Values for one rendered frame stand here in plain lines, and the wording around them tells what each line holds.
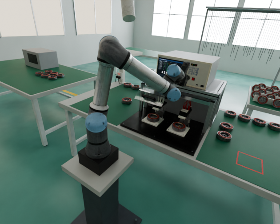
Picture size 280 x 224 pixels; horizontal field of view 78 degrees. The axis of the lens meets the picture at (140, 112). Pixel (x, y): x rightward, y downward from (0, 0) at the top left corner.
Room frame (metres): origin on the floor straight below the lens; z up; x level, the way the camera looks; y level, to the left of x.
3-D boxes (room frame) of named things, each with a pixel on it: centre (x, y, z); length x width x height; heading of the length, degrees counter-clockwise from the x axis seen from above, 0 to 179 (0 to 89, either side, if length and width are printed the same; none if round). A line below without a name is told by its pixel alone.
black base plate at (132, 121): (1.28, -0.23, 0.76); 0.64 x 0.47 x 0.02; 60
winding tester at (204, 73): (1.54, -0.40, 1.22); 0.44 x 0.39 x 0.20; 60
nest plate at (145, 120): (1.33, -0.12, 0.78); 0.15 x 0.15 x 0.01; 60
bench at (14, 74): (2.62, 1.74, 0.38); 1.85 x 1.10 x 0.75; 60
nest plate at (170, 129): (1.21, -0.33, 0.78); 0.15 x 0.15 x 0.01; 60
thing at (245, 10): (4.30, -2.19, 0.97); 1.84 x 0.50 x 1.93; 60
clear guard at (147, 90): (1.33, -0.13, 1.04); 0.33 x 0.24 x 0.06; 150
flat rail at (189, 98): (1.36, -0.28, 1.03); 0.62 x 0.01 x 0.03; 60
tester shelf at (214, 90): (1.55, -0.39, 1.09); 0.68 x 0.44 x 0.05; 60
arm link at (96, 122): (0.81, 0.24, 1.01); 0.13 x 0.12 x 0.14; 13
